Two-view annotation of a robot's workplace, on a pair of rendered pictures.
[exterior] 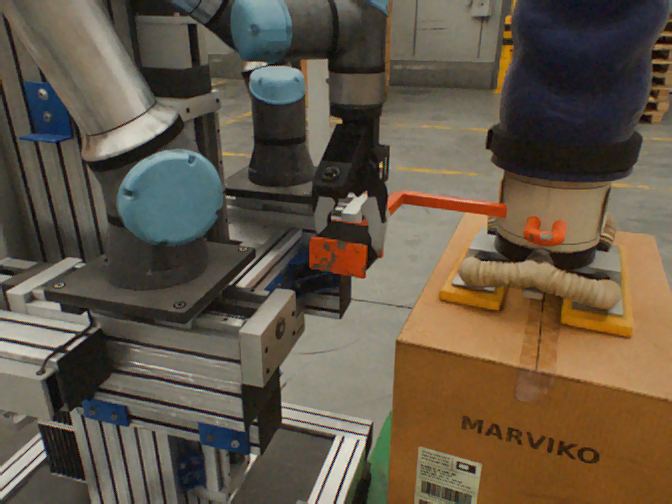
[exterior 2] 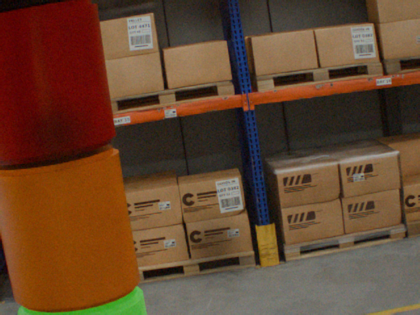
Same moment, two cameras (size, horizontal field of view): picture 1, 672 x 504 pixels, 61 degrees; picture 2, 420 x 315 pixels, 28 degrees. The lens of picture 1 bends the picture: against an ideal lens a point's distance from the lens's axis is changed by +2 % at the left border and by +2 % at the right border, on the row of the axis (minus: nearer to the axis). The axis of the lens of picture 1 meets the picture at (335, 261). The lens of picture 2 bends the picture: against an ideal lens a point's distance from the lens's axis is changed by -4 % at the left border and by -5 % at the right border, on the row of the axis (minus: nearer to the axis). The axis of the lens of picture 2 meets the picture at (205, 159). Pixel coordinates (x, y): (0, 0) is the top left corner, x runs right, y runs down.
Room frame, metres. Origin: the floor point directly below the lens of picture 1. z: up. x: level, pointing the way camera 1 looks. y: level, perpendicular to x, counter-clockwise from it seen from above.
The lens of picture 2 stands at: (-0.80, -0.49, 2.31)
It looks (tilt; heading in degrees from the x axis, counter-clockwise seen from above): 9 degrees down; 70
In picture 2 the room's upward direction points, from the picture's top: 8 degrees counter-clockwise
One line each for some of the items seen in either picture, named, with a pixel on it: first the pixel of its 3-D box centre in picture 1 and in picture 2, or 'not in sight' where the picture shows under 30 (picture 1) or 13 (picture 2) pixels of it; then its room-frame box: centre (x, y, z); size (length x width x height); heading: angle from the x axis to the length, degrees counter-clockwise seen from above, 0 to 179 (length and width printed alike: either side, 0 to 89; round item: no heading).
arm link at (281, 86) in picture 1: (278, 101); not in sight; (1.25, 0.12, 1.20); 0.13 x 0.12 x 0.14; 9
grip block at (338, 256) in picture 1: (347, 247); not in sight; (0.75, -0.02, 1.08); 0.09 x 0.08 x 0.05; 67
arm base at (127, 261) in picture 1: (153, 236); not in sight; (0.77, 0.27, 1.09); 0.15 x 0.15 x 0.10
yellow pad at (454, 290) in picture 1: (487, 254); not in sight; (0.96, -0.29, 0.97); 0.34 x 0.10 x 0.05; 157
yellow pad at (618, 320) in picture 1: (598, 272); not in sight; (0.89, -0.46, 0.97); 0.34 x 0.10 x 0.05; 157
